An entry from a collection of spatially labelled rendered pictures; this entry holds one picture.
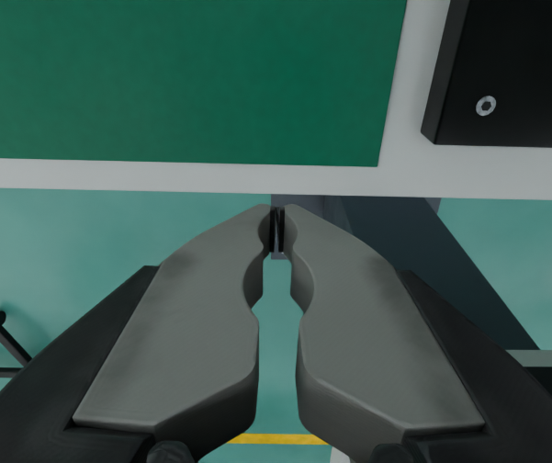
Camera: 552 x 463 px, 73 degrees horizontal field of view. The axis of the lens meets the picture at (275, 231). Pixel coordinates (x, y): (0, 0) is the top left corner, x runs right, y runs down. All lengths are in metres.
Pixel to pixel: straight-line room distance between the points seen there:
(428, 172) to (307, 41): 0.10
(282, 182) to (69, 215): 1.06
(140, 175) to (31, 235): 1.12
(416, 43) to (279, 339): 1.28
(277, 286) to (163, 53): 1.08
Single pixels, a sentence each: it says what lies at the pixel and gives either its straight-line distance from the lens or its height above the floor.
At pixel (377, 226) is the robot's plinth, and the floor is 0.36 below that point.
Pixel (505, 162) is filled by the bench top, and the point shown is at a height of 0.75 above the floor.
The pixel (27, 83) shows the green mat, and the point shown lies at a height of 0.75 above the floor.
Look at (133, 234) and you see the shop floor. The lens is 1.20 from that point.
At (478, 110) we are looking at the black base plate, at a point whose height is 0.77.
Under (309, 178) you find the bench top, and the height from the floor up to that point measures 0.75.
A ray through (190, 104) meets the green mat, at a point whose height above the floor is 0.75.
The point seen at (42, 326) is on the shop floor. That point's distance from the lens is 1.60.
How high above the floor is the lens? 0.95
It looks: 58 degrees down
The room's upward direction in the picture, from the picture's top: 180 degrees clockwise
